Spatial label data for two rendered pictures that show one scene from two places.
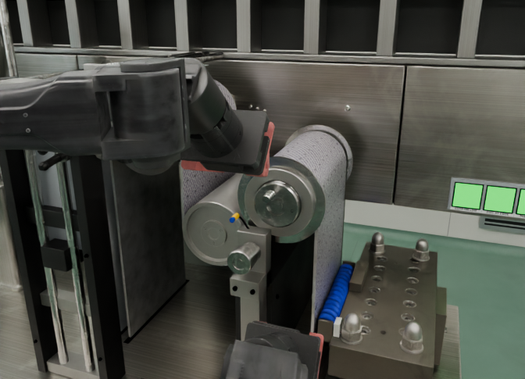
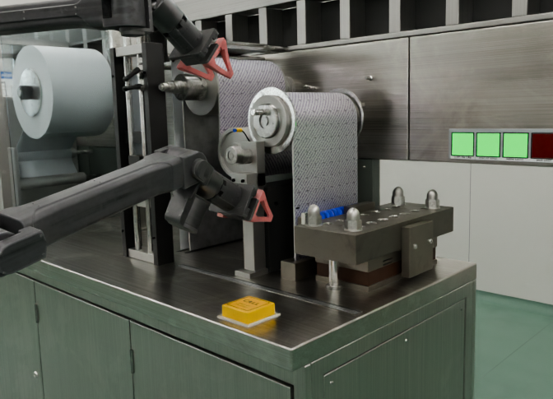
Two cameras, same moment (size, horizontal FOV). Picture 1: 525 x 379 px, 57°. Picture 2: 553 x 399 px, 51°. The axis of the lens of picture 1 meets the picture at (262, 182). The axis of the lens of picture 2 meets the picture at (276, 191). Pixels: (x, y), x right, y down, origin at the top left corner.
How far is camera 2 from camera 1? 0.78 m
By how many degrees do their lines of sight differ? 26
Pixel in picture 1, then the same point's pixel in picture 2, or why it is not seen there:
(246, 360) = (171, 149)
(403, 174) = (414, 131)
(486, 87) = (467, 46)
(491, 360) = not seen: outside the picture
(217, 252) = (238, 168)
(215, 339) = not seen: hidden behind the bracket
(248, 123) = (205, 34)
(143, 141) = (118, 17)
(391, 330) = not seen: hidden behind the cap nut
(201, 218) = (229, 142)
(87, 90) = not seen: outside the picture
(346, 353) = (304, 232)
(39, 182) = (132, 113)
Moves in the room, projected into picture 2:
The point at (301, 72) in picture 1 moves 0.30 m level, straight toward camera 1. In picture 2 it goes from (338, 53) to (286, 44)
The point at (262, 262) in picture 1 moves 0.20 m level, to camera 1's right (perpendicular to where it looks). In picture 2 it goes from (254, 164) to (341, 165)
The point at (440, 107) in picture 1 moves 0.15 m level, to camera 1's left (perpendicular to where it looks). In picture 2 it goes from (435, 68) to (373, 71)
